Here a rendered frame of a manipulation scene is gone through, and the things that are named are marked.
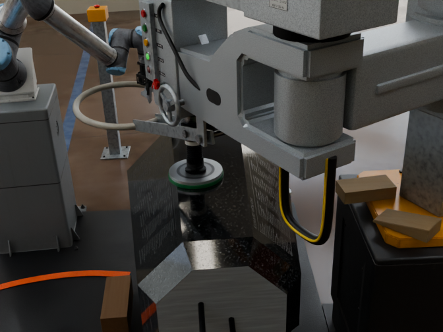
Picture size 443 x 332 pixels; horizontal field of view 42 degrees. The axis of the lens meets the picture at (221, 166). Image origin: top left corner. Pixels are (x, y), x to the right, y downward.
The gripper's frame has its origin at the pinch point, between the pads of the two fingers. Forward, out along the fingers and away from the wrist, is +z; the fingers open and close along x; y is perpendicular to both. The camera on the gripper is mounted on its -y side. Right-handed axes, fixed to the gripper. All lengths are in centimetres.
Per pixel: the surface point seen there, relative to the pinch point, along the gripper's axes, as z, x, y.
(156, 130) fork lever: -14, 50, -36
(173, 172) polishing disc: -4, 61, -50
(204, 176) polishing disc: -4, 59, -63
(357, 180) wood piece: -6, 37, -117
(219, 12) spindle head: -67, 51, -66
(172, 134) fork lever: -19, 57, -48
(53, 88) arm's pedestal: 3, 8, 60
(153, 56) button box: -51, 62, -45
